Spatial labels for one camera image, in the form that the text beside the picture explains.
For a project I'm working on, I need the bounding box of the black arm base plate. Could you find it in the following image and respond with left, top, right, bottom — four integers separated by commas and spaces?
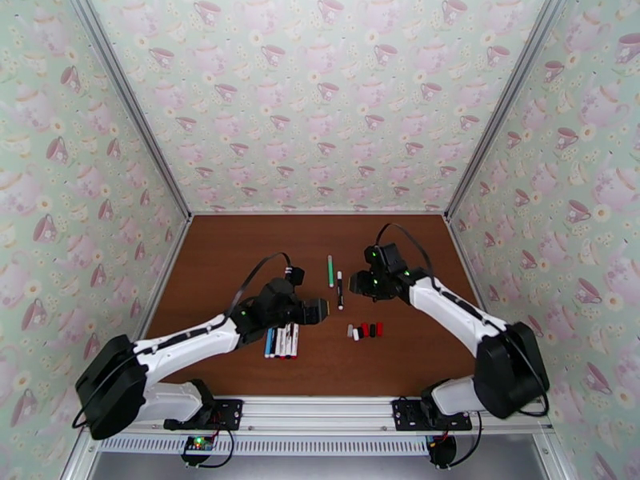
163, 398, 245, 430
391, 397, 474, 432

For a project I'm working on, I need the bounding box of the black round device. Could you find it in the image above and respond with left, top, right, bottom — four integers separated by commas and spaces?
429, 435, 457, 469

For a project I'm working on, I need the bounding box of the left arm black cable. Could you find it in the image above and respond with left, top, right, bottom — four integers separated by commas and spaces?
225, 251, 292, 320

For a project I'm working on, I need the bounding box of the white slotted cable tray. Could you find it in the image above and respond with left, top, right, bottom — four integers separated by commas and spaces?
97, 433, 437, 457

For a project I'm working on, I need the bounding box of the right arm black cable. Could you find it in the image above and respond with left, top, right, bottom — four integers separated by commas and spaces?
374, 222, 441, 294

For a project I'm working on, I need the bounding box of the aluminium frame post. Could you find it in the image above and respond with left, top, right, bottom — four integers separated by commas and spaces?
443, 0, 571, 221
67, 0, 194, 220

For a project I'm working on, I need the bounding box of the thin black wire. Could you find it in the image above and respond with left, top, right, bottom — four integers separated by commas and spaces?
182, 427, 236, 470
450, 424, 485, 469

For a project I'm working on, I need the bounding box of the aluminium table back rail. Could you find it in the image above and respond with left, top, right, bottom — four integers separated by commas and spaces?
190, 210, 449, 217

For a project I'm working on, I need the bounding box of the small circuit board green light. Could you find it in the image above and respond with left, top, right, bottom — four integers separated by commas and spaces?
181, 434, 217, 457

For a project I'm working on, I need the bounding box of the aluminium table side rail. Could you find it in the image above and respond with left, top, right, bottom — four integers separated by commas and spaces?
130, 217, 195, 345
446, 217, 511, 345

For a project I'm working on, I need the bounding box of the aluminium mounting rail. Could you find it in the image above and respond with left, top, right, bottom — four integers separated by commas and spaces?
82, 395, 554, 438

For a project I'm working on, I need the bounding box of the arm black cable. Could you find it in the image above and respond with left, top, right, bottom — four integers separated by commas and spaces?
225, 251, 292, 320
374, 222, 441, 294

